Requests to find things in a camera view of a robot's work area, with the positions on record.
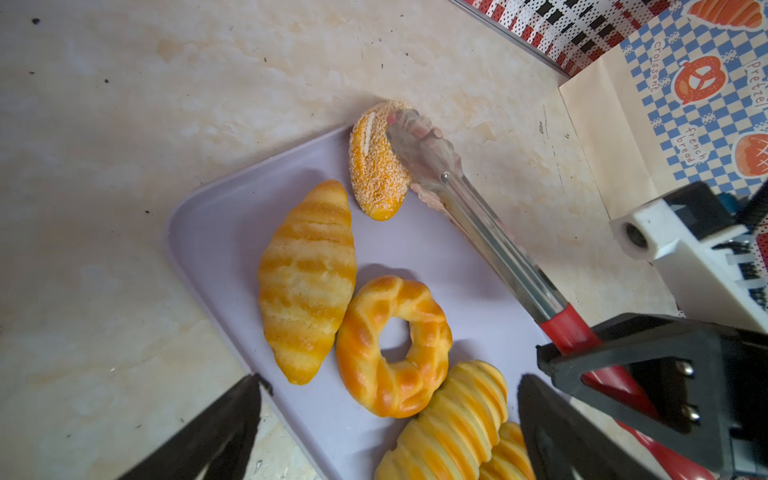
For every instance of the upper ridged fake bread roll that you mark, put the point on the upper ridged fake bread roll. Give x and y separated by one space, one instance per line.
454 435

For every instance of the blue checkered paper bag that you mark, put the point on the blue checkered paper bag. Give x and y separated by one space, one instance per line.
682 100

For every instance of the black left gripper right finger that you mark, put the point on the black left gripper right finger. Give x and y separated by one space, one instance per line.
562 444

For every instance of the fake croissant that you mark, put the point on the fake croissant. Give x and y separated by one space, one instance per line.
307 276

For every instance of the lilac plastic tray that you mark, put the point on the lilac plastic tray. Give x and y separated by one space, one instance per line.
416 273

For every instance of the ridged fake bread roll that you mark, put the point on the ridged fake bread roll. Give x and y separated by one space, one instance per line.
454 435
509 458

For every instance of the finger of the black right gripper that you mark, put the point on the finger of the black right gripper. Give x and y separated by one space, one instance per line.
693 394

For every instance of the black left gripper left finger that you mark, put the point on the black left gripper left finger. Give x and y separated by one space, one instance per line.
217 444

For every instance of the ring shaped fake bread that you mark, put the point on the ring shaped fake bread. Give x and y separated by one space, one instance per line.
392 349

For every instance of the steel tongs red handles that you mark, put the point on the steel tongs red handles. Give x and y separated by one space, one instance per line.
439 182

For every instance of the sesame fake bread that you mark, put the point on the sesame fake bread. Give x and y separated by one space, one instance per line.
379 180

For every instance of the lower ridged fake bread roll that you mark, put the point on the lower ridged fake bread roll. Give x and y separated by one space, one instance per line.
509 458

